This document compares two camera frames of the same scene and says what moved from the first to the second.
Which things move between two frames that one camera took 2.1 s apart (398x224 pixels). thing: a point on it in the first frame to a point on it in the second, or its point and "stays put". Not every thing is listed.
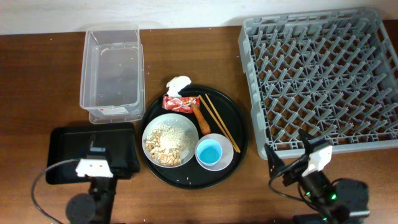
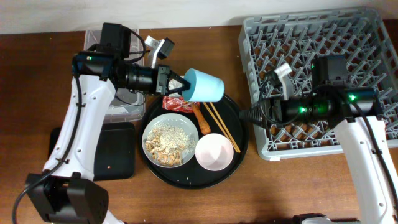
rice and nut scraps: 168,145 stays put
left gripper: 123,173 to 165,74
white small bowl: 227,155 stays put
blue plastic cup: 209,152 to 204,88
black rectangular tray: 117,142 stays put
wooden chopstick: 222,123 stays put
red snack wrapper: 183,104 stays put
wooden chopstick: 218,124 stays put
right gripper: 276,168 to 276,104
